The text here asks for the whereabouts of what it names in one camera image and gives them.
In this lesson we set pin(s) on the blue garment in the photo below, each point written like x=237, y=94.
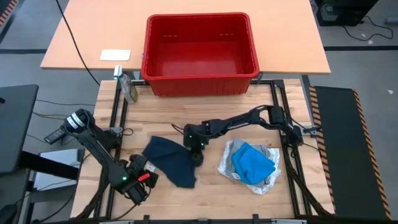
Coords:
x=252, y=163

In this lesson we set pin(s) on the white garment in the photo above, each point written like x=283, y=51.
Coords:
x=264, y=188

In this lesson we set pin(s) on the tan wooden desk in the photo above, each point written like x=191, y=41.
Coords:
x=93, y=31

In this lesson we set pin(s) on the black hazard-striped floor mat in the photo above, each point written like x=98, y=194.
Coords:
x=335, y=149

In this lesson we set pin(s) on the black aluminium frame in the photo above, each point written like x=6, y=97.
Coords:
x=292, y=186

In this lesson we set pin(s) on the white rectangular card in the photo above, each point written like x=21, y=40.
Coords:
x=115, y=55

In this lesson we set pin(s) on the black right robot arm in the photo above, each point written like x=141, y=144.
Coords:
x=236, y=123

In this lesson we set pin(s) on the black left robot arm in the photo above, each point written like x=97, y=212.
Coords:
x=99, y=152

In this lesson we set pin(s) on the red plastic laundry basket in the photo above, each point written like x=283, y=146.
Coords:
x=202, y=84

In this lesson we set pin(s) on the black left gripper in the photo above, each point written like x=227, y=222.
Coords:
x=141, y=168

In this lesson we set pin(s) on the black equipment cart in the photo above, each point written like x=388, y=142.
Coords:
x=342, y=12

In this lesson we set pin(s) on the small grey floor box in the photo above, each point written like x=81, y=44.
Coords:
x=391, y=20

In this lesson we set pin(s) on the black power brick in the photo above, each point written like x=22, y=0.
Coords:
x=54, y=136

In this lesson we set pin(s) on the hazard-striped mat strip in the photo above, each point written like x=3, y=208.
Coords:
x=7, y=11

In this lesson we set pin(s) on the navy garment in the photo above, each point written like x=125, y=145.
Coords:
x=174, y=161

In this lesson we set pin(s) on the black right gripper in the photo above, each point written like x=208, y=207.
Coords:
x=194, y=137

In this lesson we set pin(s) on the black side table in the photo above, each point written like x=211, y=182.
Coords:
x=15, y=124

